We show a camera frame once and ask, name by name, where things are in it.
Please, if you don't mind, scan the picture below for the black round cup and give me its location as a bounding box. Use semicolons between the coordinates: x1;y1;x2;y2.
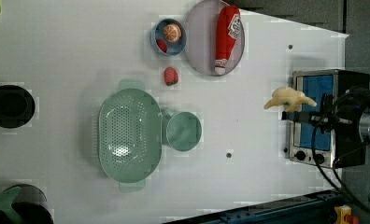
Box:
0;85;36;129

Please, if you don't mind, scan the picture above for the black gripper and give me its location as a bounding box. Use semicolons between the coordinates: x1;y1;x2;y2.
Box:
281;87;370;133

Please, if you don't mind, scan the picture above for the red ketchup bottle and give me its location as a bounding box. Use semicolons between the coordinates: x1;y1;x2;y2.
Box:
214;6;241;75

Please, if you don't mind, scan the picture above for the small blue bowl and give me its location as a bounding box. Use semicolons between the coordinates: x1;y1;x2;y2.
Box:
149;19;187;56

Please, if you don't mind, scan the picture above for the small red toy fruit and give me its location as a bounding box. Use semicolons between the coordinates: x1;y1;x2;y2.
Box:
156;39;167;53

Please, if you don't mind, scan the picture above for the green mug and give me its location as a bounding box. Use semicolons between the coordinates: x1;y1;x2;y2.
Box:
162;107;202;152

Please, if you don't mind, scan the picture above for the black cylinder container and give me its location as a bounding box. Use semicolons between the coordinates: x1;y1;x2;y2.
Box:
0;184;54;224

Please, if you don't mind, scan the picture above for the silver toaster oven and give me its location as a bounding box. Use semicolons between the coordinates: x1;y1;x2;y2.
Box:
282;69;370;169

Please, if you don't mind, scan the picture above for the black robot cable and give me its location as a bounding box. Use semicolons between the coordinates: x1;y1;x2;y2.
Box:
310;92;370;220

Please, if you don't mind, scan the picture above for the orange slice toy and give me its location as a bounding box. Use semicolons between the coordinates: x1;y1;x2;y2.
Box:
164;23;182;43

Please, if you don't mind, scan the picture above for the grey round plate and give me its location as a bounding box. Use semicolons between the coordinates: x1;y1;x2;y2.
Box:
185;0;227;76

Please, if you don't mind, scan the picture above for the red toy strawberry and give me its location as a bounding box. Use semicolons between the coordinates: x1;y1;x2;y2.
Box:
164;67;178;86

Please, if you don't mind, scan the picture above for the green colander basket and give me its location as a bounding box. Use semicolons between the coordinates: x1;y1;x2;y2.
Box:
98;79;162;193

